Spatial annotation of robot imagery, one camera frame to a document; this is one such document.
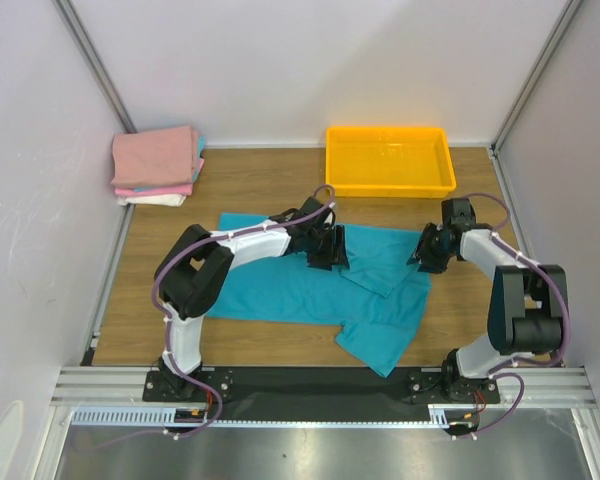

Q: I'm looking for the dusty pink folded shirt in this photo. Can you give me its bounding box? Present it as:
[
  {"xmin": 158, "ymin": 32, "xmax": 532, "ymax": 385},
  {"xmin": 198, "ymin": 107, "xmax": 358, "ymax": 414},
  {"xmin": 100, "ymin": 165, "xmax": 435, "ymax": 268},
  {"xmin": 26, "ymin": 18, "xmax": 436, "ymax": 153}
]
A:
[{"xmin": 111, "ymin": 125, "xmax": 200, "ymax": 189}]

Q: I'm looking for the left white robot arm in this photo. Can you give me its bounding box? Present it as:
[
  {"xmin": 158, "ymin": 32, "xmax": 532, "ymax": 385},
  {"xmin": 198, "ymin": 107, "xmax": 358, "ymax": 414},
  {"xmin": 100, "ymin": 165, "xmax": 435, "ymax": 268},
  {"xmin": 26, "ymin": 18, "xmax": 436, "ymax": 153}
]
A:
[{"xmin": 151, "ymin": 196, "xmax": 349, "ymax": 400}]

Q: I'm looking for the white folded shirt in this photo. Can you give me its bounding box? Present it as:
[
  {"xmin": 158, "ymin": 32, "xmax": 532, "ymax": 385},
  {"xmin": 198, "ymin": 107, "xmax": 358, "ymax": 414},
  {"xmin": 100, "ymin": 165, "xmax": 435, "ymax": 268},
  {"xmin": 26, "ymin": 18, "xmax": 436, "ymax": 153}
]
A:
[{"xmin": 117, "ymin": 194, "xmax": 187, "ymax": 207}]

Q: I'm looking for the right aluminium corner post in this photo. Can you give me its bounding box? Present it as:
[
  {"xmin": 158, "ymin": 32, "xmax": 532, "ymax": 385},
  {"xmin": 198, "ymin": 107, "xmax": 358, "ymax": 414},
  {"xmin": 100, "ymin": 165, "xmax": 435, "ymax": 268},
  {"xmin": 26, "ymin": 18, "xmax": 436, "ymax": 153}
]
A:
[{"xmin": 490, "ymin": 0, "xmax": 586, "ymax": 156}]

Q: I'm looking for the white slotted cable duct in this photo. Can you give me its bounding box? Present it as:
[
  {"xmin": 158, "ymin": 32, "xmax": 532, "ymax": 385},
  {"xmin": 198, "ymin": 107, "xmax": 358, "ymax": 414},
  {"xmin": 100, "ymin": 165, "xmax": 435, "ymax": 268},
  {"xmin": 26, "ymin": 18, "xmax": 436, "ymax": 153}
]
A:
[{"xmin": 72, "ymin": 406, "xmax": 450, "ymax": 430}]

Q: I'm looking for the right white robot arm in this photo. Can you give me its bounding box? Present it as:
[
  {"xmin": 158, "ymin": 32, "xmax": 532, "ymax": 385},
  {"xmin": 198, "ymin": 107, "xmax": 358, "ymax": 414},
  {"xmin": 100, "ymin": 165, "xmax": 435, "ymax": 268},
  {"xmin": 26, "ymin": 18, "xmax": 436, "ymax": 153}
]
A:
[{"xmin": 408, "ymin": 197, "xmax": 571, "ymax": 403}]

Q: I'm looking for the teal t shirt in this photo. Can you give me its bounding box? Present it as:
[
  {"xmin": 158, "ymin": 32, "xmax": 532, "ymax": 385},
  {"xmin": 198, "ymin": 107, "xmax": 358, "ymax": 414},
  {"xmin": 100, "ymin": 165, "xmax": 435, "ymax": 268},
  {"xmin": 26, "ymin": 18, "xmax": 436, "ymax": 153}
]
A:
[{"xmin": 208, "ymin": 224, "xmax": 432, "ymax": 377}]

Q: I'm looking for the left aluminium corner post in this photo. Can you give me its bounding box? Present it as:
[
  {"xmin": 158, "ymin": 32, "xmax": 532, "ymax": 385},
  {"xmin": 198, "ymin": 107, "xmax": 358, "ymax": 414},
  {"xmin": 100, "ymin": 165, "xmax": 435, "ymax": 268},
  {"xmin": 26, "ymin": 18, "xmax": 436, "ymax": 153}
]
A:
[{"xmin": 51, "ymin": 0, "xmax": 137, "ymax": 134}]

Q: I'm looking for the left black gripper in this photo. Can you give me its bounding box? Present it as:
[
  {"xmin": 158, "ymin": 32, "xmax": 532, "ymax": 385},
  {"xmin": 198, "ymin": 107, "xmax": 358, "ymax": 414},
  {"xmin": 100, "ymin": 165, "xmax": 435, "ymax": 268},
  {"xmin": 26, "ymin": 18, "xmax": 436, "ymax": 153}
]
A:
[{"xmin": 303, "ymin": 223, "xmax": 348, "ymax": 270}]

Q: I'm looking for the aluminium corner post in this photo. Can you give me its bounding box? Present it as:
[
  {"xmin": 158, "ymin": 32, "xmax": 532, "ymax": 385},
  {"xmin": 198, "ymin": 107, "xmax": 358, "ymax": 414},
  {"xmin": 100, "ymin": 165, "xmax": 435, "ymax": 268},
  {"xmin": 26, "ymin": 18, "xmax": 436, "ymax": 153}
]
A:
[
  {"xmin": 51, "ymin": 0, "xmax": 137, "ymax": 134},
  {"xmin": 490, "ymin": 0, "xmax": 586, "ymax": 156}
]

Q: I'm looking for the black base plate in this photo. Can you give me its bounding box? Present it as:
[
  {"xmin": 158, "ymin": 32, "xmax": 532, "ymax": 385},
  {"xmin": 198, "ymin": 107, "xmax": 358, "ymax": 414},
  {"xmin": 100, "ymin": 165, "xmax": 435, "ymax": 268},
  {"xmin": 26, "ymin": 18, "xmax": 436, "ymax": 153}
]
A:
[{"xmin": 142, "ymin": 365, "xmax": 501, "ymax": 424}]

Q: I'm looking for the light blue folded shirt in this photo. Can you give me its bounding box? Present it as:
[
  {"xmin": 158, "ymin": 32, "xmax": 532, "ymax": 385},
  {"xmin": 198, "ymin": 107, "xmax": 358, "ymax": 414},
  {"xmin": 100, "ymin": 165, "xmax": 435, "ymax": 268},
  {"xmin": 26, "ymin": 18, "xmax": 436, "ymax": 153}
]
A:
[{"xmin": 134, "ymin": 136, "xmax": 206, "ymax": 193}]

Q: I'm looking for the bright pink folded shirt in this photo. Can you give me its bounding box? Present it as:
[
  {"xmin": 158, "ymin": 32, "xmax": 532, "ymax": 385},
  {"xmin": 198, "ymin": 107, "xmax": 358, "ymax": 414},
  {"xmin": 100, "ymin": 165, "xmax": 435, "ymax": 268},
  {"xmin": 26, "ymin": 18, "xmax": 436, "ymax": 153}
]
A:
[{"xmin": 114, "ymin": 157, "xmax": 205, "ymax": 197}]

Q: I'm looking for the aluminium frame rail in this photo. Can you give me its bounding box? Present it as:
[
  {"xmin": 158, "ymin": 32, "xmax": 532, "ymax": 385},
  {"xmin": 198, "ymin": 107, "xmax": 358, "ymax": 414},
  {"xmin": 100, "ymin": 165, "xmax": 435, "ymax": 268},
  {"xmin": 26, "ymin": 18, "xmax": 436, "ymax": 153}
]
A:
[{"xmin": 51, "ymin": 366, "xmax": 595, "ymax": 408}]

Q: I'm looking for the yellow plastic tray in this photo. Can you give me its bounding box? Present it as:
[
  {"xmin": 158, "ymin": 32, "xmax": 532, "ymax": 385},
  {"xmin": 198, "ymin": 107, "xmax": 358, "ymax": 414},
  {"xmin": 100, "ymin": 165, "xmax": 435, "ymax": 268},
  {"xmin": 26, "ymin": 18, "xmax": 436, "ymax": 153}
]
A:
[{"xmin": 325, "ymin": 126, "xmax": 457, "ymax": 199}]

